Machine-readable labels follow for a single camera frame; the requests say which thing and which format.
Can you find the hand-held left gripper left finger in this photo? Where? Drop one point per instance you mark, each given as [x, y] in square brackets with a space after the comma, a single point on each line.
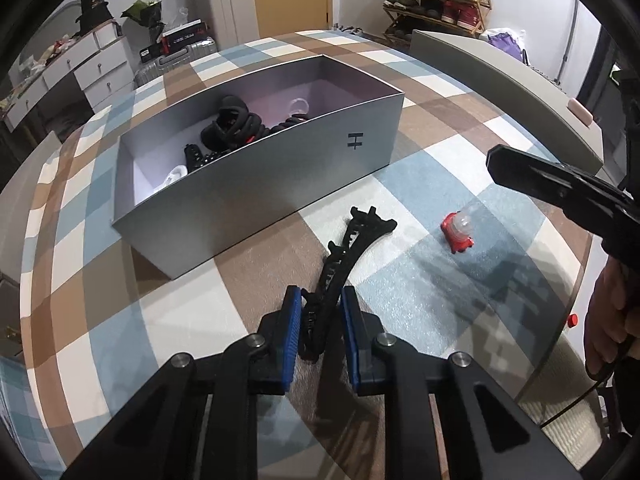
[290, 340]

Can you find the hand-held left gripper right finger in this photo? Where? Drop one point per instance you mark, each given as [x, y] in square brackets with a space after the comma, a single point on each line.
[351, 340]

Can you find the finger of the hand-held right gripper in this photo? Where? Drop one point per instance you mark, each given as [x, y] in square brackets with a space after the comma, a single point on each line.
[530, 172]

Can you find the grey cardboard box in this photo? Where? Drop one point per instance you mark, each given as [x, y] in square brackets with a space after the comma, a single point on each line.
[260, 190]

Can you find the white hair accessory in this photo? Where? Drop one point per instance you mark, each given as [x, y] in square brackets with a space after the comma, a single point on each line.
[175, 175]

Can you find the small black hair claw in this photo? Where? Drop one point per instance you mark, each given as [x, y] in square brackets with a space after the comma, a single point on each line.
[197, 156]

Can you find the person's right hand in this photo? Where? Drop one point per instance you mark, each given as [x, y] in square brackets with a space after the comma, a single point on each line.
[605, 320]

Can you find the small pink object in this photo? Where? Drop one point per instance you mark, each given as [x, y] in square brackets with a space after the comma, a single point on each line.
[580, 110]

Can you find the purple bag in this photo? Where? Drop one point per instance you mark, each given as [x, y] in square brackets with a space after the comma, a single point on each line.
[505, 42]

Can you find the small red cap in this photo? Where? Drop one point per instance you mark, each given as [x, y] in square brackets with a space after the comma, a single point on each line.
[571, 319]

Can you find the blue plaid cloth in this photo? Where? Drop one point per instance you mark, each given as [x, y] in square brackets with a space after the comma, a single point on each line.
[20, 400]

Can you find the grey nightstand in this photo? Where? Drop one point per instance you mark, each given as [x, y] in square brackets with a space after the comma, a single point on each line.
[7, 310]

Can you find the silver suitcase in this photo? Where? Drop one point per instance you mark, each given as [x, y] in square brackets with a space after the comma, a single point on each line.
[175, 64]

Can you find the small black box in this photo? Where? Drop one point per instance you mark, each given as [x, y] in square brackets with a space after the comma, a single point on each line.
[150, 52]

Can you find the black and red shoebox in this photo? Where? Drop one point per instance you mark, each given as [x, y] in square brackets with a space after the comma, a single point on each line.
[182, 37]

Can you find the white dressing desk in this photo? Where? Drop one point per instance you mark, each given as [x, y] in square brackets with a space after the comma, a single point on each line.
[100, 67]

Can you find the white suitcase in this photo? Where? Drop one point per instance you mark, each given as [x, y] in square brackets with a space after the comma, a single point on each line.
[225, 5]

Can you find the black wrapped bouquet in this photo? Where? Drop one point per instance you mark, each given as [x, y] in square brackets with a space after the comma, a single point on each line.
[145, 12]

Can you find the pile of desk clutter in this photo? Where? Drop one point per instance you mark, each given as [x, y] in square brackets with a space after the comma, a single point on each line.
[40, 52]

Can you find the black bag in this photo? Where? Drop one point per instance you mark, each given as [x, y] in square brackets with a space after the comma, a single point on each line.
[95, 10]

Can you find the arched mirror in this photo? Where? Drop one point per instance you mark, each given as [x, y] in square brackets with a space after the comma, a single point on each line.
[50, 30]

